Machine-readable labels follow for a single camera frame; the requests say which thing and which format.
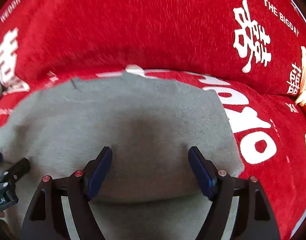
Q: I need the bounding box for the red wedding blanket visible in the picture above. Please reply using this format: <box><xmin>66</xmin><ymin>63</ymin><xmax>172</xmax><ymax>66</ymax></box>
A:
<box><xmin>0</xmin><ymin>0</ymin><xmax>306</xmax><ymax>239</ymax></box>

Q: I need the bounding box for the grey knitted sweater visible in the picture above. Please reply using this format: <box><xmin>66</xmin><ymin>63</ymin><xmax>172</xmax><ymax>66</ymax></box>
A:
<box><xmin>0</xmin><ymin>73</ymin><xmax>244</xmax><ymax>239</ymax></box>

